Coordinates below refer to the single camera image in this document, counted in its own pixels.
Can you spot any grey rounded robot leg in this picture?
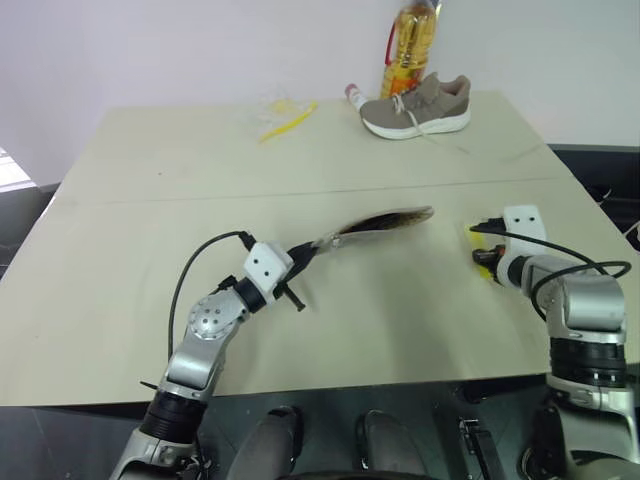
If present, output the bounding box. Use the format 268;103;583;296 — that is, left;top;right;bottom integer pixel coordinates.
225;405;305;480
354;409;434;480

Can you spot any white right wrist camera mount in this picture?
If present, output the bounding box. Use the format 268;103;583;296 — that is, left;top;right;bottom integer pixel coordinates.
496;203;550;287

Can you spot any yellow plastic strip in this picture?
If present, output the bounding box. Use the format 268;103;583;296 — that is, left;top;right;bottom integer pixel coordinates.
257;100;320;145

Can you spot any yellow highlighter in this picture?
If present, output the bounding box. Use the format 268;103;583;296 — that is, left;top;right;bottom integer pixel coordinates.
467;225;496;282

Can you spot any clear plastic bag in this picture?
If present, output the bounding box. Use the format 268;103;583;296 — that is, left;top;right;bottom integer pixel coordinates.
243;88;304;127

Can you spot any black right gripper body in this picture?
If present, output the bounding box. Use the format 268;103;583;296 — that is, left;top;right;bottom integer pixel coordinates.
485;259;509;287

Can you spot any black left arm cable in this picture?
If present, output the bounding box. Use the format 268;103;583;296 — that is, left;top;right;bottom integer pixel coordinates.
168;230;253;357

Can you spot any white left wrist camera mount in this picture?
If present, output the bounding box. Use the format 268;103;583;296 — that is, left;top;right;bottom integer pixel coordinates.
242;241;295;305

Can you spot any black metal bracket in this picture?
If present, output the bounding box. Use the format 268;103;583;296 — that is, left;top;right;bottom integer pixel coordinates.
457;417;502;480

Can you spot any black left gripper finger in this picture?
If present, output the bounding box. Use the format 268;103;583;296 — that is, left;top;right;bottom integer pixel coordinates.
288;245;329;285
289;238;332;263

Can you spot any yellow cooking oil bottle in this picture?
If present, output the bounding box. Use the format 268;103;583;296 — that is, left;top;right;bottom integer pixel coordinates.
378;0;447;100

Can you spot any grid pencil pouch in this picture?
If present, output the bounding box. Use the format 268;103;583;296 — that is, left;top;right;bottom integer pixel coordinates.
312;204;435;252

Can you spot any white tube with red cap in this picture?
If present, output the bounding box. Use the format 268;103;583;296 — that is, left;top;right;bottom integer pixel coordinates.
343;82;370;111

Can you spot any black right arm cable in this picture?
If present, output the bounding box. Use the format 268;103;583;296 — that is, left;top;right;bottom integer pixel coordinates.
503;230;632;321

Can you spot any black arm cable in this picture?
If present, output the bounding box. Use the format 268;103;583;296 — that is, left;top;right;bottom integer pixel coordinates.
503;230;632;321
168;230;253;357

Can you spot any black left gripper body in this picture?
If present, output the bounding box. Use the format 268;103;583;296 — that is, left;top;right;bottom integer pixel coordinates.
271;252;307;314

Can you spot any taupe sneaker with white sole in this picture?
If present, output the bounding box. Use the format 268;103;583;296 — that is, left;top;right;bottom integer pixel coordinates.
359;72;473;155

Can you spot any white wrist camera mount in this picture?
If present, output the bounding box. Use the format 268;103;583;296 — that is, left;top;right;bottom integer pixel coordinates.
242;241;295;305
496;203;550;287

